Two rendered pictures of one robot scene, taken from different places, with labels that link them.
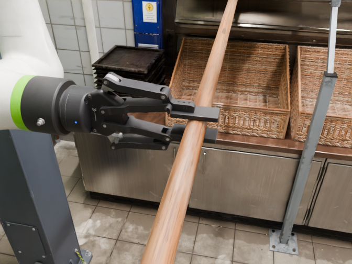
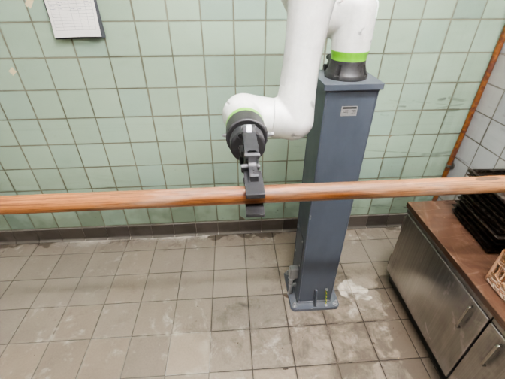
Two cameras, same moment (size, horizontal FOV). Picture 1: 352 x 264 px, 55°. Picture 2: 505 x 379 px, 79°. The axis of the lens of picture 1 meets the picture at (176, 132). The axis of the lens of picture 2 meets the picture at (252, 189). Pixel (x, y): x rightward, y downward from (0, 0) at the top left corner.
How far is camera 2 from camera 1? 0.53 m
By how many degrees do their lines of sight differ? 59
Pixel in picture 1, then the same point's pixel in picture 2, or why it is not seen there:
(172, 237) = (114, 198)
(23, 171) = not seen: hidden behind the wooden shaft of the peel
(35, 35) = (292, 90)
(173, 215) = (131, 194)
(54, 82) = (243, 116)
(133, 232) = (380, 334)
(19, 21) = (288, 77)
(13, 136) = (318, 169)
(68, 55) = (486, 156)
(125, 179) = (415, 289)
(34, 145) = not seen: hidden behind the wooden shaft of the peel
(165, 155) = (459, 304)
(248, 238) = not seen: outside the picture
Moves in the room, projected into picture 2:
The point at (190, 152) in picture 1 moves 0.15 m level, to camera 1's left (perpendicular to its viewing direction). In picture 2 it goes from (198, 191) to (188, 150)
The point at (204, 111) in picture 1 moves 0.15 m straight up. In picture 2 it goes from (255, 186) to (255, 91)
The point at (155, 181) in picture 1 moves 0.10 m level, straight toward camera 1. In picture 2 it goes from (435, 319) to (417, 326)
